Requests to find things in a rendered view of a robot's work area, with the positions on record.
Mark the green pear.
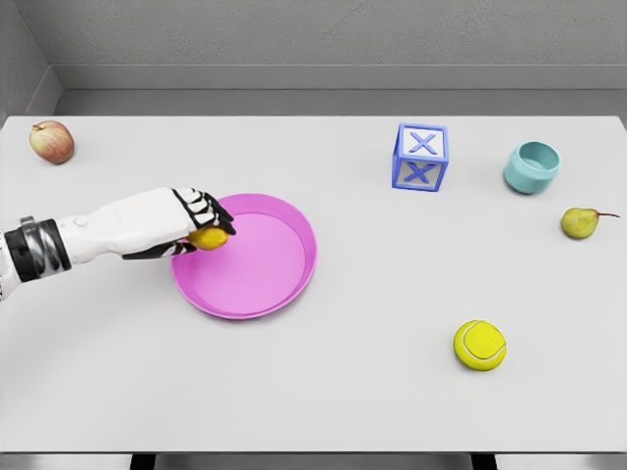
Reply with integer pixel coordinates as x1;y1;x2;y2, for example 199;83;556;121
559;207;621;241

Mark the yellow tennis ball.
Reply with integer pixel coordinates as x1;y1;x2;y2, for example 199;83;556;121
452;319;508;373

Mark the teal cup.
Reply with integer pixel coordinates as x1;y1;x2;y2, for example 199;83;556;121
503;141;561;196

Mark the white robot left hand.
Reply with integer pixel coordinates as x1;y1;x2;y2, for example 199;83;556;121
100;186;237;261

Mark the red-green apple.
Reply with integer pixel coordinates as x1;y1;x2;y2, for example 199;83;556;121
28;119;75;165

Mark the blue letter X block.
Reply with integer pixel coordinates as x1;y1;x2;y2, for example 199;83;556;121
390;122;451;193

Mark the yellow lemon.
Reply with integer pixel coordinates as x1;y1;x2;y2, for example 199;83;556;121
184;226;230;252

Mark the pink round plate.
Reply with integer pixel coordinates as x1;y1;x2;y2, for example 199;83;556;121
170;192;318;321

